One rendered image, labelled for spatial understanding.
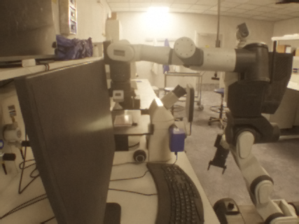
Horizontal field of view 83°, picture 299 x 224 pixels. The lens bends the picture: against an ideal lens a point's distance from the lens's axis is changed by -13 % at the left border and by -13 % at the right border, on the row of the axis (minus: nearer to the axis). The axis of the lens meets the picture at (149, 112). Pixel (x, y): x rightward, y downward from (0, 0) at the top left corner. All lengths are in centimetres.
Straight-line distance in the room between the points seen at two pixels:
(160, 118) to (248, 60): 47
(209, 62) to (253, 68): 16
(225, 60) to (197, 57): 10
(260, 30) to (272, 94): 736
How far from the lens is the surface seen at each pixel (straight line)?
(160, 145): 98
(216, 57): 73
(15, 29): 89
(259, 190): 123
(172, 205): 75
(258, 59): 77
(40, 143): 23
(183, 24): 705
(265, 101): 97
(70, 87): 33
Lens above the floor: 129
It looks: 17 degrees down
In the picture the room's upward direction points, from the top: straight up
